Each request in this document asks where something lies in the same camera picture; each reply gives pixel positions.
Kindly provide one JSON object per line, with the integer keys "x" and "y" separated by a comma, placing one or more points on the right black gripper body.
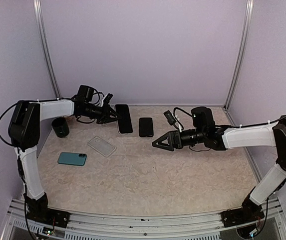
{"x": 184, "y": 141}

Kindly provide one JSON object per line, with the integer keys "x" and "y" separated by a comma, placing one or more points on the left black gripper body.
{"x": 100, "y": 114}

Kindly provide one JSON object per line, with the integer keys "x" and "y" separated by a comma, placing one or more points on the black phone with silver edge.
{"x": 146, "y": 127}

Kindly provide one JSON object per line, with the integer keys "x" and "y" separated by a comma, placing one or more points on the frosted clear phone case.
{"x": 103, "y": 147}

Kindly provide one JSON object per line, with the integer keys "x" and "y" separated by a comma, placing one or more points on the teal green phone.
{"x": 72, "y": 159}

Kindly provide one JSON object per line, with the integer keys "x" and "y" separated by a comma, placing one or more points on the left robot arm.
{"x": 24, "y": 133}

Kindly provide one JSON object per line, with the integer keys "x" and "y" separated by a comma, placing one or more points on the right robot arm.
{"x": 225, "y": 137}

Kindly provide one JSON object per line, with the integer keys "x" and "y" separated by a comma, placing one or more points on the black cup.
{"x": 60, "y": 127}

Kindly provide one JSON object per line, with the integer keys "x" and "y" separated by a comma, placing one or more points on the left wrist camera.
{"x": 107, "y": 98}

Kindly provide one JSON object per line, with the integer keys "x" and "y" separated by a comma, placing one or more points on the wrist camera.
{"x": 170, "y": 118}
{"x": 107, "y": 98}

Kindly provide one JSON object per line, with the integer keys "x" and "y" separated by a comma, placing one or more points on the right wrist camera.
{"x": 170, "y": 118}

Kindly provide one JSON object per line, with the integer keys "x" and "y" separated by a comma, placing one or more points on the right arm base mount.
{"x": 242, "y": 215}

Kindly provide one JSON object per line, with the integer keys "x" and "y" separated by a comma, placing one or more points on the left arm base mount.
{"x": 53, "y": 217}

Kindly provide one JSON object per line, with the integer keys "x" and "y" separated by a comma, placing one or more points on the front aluminium rail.
{"x": 197, "y": 226}

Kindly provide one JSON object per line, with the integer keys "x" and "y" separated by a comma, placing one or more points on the left aluminium frame post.
{"x": 45, "y": 48}

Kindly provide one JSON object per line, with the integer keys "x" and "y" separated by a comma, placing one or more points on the aluminium frame post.
{"x": 241, "y": 53}
{"x": 45, "y": 48}

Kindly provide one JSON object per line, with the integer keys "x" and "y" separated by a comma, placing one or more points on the right aluminium frame post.
{"x": 241, "y": 53}

